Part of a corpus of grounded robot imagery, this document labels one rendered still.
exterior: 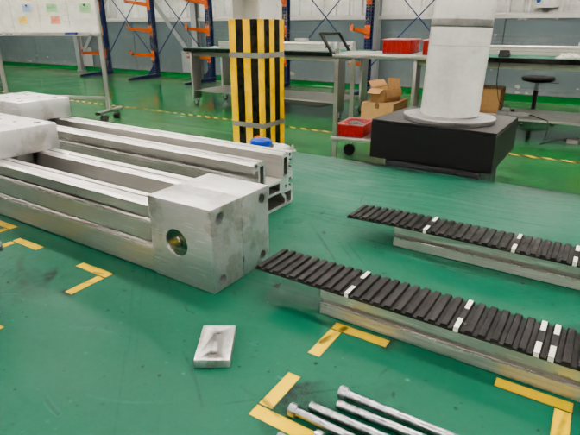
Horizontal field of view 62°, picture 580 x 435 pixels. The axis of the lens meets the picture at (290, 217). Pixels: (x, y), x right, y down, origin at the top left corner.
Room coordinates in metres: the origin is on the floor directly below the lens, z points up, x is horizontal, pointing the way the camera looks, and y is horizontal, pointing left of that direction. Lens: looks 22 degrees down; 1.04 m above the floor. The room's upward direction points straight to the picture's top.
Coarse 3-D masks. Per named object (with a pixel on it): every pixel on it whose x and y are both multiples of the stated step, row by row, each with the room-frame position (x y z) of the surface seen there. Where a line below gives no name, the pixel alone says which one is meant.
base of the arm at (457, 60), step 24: (432, 48) 1.03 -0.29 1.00; (456, 48) 0.99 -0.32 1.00; (480, 48) 0.99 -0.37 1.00; (432, 72) 1.02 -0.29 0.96; (456, 72) 0.99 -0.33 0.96; (480, 72) 1.00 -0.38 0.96; (432, 96) 1.01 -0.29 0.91; (456, 96) 0.99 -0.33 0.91; (480, 96) 1.01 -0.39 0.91; (432, 120) 0.97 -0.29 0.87; (456, 120) 0.97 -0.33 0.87; (480, 120) 0.98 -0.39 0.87
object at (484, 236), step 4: (484, 228) 0.54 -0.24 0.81; (488, 228) 0.55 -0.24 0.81; (480, 232) 0.53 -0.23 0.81; (484, 232) 0.53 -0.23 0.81; (488, 232) 0.54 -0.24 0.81; (492, 232) 0.53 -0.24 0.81; (496, 232) 0.54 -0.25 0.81; (476, 236) 0.52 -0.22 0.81; (480, 236) 0.52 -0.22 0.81; (484, 236) 0.52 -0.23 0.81; (488, 236) 0.52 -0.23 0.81; (492, 236) 0.52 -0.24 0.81; (472, 240) 0.51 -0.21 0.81; (476, 240) 0.51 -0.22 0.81; (480, 240) 0.51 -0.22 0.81; (484, 240) 0.51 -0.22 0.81; (488, 240) 0.51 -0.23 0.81; (492, 240) 0.51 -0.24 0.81; (476, 244) 0.50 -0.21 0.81; (480, 244) 0.50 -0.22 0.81; (484, 244) 0.50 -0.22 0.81; (488, 244) 0.50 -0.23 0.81
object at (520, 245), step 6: (516, 240) 0.51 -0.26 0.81; (522, 240) 0.51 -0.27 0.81; (528, 240) 0.51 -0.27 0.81; (510, 246) 0.50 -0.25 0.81; (516, 246) 0.49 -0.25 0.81; (522, 246) 0.49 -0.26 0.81; (528, 246) 0.49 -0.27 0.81; (510, 252) 0.49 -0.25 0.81; (516, 252) 0.48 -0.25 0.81; (522, 252) 0.48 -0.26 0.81
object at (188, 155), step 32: (64, 128) 0.91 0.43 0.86; (96, 128) 0.96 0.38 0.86; (128, 128) 0.91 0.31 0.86; (128, 160) 0.80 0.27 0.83; (160, 160) 0.77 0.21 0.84; (192, 160) 0.72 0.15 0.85; (224, 160) 0.68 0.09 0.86; (256, 160) 0.68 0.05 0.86; (288, 160) 0.73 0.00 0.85; (288, 192) 0.74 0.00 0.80
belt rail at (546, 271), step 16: (400, 240) 0.56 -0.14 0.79; (416, 240) 0.56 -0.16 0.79; (432, 240) 0.54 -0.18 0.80; (448, 240) 0.53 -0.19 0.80; (448, 256) 0.53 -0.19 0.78; (464, 256) 0.52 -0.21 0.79; (480, 256) 0.51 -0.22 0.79; (496, 256) 0.51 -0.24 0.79; (512, 256) 0.49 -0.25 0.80; (528, 256) 0.48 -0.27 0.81; (512, 272) 0.49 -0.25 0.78; (528, 272) 0.48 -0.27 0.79; (544, 272) 0.47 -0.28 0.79; (560, 272) 0.47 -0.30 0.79; (576, 272) 0.46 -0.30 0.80; (576, 288) 0.45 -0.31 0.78
